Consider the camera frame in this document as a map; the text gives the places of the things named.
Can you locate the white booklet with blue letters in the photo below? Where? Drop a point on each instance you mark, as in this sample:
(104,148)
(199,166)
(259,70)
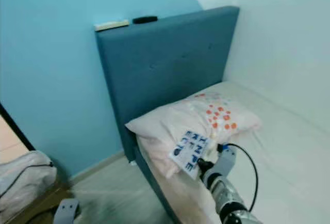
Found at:
(191,152)

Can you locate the pink patterned pillow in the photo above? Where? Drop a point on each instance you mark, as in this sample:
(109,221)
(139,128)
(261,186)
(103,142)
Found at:
(185,121)

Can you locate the clear plastic bag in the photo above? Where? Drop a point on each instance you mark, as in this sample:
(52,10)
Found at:
(23,180)

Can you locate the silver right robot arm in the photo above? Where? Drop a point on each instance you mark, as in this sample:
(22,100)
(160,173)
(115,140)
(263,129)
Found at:
(229,198)

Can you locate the brown cardboard box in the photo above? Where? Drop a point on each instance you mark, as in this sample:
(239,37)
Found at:
(54,198)

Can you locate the black remote control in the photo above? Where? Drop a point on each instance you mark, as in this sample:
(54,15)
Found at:
(145,19)

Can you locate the white remote control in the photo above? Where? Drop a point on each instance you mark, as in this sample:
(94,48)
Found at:
(111,25)

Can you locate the blue upholstered bed frame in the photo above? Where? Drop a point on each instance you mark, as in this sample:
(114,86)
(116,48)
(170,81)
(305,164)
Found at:
(160,59)

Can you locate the black door frame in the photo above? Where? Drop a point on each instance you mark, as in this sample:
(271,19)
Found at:
(13,131)

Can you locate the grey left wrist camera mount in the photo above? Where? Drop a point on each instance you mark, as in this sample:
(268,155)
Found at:
(67,211)

